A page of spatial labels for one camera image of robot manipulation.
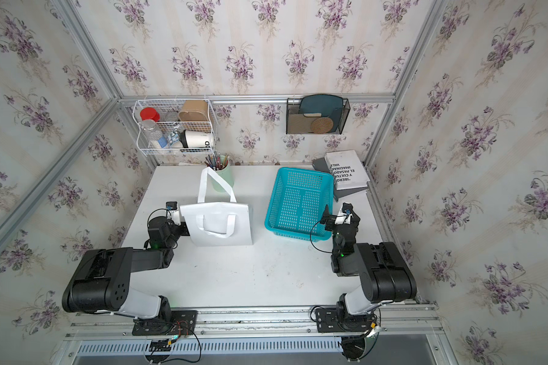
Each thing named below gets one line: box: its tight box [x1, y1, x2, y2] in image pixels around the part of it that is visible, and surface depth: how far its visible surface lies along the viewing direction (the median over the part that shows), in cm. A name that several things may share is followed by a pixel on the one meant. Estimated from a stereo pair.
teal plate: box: [299, 94, 344, 119], surface depth 93 cm
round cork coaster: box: [310, 117, 335, 134], surface depth 99 cm
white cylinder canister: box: [184, 130, 214, 149], surface depth 95 cm
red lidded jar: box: [140, 107, 161, 123], surface depth 94 cm
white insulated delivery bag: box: [179, 166, 254, 248], surface depth 78 cm
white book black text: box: [324, 149, 371, 191], surface depth 109 cm
